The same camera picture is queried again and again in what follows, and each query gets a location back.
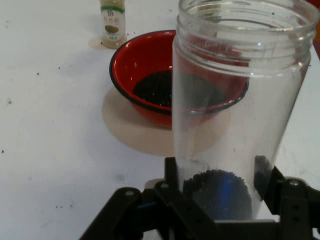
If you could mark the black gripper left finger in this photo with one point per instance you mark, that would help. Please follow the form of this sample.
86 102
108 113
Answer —
150 212

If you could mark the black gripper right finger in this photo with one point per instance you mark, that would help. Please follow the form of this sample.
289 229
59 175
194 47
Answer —
297 200

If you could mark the black seeds heap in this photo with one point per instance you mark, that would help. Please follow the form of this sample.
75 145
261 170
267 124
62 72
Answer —
215 197
155 87

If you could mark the clear plastic jar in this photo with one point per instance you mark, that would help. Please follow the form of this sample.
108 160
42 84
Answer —
250 125

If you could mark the red bowl black rim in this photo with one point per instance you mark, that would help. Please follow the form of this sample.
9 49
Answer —
132 65

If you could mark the green-capped beige powder spice bottle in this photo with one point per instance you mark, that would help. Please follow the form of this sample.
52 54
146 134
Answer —
113 25

